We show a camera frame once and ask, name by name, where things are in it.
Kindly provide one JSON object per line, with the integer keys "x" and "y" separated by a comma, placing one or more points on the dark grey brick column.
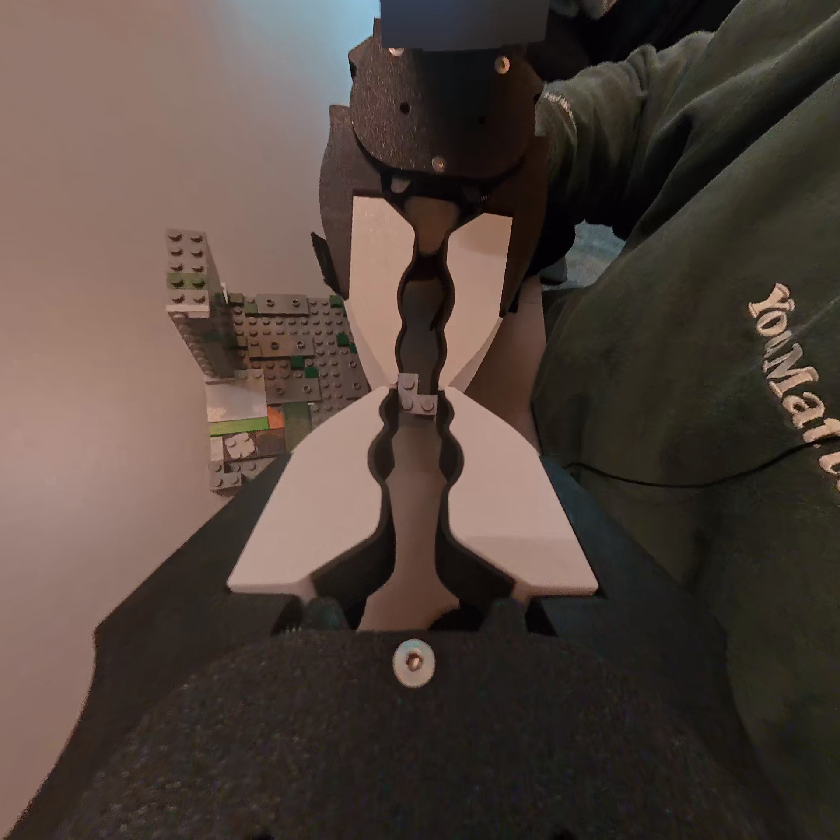
{"x": 420, "y": 328}

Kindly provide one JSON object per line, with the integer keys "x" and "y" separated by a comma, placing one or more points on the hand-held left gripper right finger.
{"x": 518, "y": 518}

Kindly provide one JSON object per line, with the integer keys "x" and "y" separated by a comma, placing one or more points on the person's right forearm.
{"x": 623, "y": 131}

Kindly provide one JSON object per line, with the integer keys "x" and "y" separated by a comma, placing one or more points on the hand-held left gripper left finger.
{"x": 308, "y": 512}

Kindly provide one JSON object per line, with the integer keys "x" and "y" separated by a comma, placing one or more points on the grey green brick build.
{"x": 282, "y": 348}

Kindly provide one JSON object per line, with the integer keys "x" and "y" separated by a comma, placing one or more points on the person's green sweatshirt torso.
{"x": 656, "y": 590}

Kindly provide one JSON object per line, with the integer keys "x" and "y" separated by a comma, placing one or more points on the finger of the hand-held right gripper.
{"x": 374, "y": 275}
{"x": 479, "y": 282}

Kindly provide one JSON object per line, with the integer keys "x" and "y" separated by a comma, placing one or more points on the small light grey brick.
{"x": 417, "y": 394}

